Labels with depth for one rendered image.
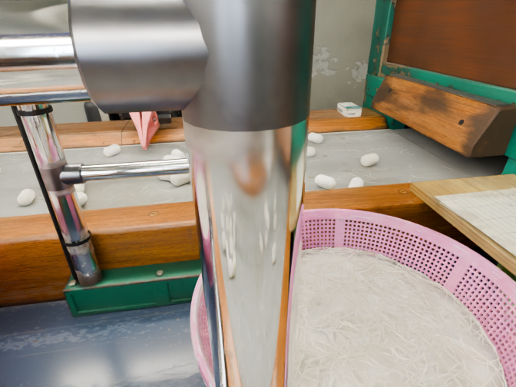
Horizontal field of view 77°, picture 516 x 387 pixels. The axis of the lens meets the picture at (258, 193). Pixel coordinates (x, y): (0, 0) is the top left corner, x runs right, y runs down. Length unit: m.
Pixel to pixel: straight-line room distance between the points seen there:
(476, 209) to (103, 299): 0.42
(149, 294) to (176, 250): 0.06
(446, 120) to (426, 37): 0.22
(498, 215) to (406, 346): 0.19
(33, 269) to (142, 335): 0.14
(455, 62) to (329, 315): 0.50
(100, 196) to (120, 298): 0.18
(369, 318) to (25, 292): 0.37
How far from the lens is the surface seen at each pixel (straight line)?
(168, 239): 0.39
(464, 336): 0.34
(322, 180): 0.49
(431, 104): 0.62
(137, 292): 0.40
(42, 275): 0.45
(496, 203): 0.45
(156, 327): 0.39
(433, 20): 0.75
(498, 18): 0.63
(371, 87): 0.90
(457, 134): 0.56
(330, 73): 2.72
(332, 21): 2.69
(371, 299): 0.34
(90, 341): 0.41
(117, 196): 0.52
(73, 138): 0.77
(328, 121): 0.77
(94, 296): 0.41
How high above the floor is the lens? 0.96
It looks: 28 degrees down
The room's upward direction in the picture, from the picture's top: 1 degrees counter-clockwise
